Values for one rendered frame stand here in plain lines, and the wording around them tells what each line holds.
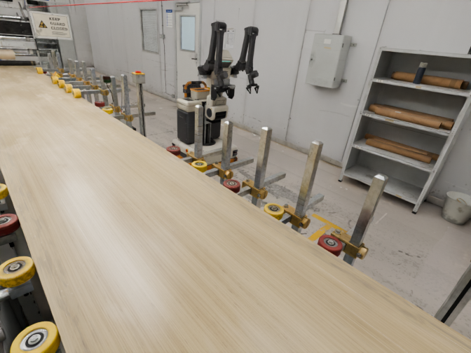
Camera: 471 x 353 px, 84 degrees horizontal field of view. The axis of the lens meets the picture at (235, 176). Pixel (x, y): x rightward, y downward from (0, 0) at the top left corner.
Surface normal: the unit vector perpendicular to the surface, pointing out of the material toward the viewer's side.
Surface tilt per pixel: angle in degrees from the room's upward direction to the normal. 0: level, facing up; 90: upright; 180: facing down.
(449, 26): 90
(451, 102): 90
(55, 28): 90
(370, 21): 90
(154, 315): 0
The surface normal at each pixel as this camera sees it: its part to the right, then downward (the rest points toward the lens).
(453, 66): -0.72, 0.26
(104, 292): 0.08, -0.88
